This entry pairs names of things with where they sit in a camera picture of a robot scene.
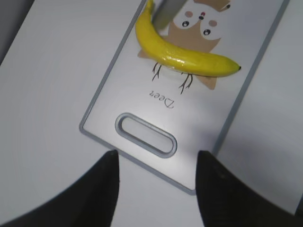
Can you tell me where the yellow plastic banana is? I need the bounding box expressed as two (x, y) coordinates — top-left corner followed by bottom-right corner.
(135, 0), (241, 77)

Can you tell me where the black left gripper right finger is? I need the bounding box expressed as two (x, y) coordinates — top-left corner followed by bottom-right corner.
(195, 150), (303, 227)

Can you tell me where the white handled kitchen knife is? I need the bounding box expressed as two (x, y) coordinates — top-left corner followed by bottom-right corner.
(152, 0), (187, 30)

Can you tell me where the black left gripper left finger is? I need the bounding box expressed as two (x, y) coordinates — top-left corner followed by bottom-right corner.
(3, 150), (120, 227)

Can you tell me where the white deer cutting board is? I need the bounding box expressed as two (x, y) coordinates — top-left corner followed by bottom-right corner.
(79, 0), (288, 194)

